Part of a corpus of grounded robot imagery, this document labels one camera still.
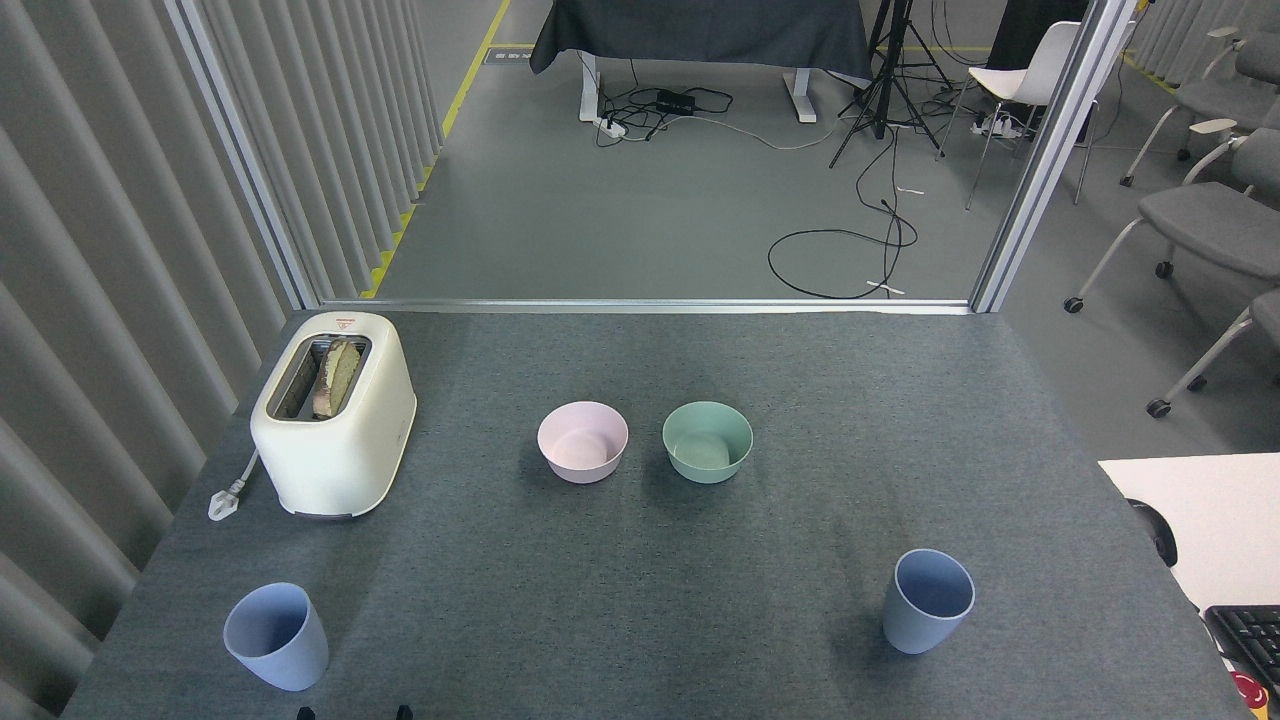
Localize green bowl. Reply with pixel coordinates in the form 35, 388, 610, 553
662, 401, 754, 485

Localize silver frame post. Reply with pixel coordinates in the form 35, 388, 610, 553
164, 0, 322, 310
969, 0, 1141, 314

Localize cream white toaster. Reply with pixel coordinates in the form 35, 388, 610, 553
250, 311, 418, 520

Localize black keyboard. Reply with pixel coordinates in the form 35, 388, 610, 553
1203, 604, 1280, 693

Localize white floor cable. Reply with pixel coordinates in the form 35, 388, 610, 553
688, 113, 873, 153

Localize looped black cable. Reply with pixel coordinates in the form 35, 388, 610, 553
767, 125, 920, 301

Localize pink bowl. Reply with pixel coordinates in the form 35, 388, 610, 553
537, 401, 630, 485

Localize silver frame rail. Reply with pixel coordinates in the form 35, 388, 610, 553
318, 297, 977, 317

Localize bread slice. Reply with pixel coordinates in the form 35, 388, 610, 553
311, 338, 364, 420

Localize white chair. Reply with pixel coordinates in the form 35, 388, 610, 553
935, 21, 1101, 212

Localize tangled black cables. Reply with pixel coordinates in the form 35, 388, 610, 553
596, 60, 737, 149

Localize red round object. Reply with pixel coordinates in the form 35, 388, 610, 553
1229, 669, 1272, 712

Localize dark grey table cloth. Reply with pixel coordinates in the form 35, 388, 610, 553
529, 0, 874, 82

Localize white desk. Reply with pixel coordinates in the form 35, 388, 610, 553
1097, 452, 1280, 614

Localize grey chair with armrests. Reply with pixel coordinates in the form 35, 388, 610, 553
1119, 25, 1280, 189

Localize black tripod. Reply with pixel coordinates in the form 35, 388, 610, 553
829, 0, 957, 170

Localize grey chair on castors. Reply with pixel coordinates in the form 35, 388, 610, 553
1062, 127, 1280, 315
1145, 289, 1280, 420

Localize black round object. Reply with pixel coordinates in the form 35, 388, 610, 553
1127, 497, 1180, 569

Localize blue plastic cup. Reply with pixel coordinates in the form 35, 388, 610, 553
222, 582, 330, 692
881, 548, 976, 656

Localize white toaster plug and cord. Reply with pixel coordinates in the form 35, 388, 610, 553
207, 449, 261, 523

